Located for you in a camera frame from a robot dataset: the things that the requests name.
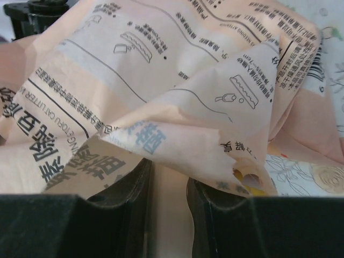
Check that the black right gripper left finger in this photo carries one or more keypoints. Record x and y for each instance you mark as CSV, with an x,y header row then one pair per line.
x,y
111,223

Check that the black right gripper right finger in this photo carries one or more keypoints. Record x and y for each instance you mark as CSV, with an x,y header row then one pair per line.
x,y
231,226

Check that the peach cat litter bag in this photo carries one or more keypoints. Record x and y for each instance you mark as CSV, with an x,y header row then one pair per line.
x,y
219,91

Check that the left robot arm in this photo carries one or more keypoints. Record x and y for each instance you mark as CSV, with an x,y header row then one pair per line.
x,y
34,17

